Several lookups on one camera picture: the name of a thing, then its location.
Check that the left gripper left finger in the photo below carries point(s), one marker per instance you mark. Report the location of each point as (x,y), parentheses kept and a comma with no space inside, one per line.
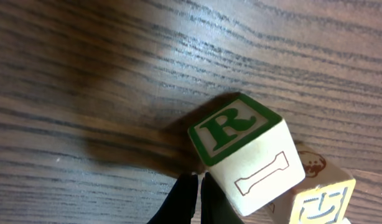
(179,205)

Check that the white block red side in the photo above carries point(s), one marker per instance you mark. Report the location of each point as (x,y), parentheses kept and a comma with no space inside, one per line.
(249,151)

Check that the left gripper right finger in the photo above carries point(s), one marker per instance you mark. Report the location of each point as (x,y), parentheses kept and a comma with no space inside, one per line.
(216,208)

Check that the yellow block letter G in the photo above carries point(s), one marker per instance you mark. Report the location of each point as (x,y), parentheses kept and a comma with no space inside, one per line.
(321,198)

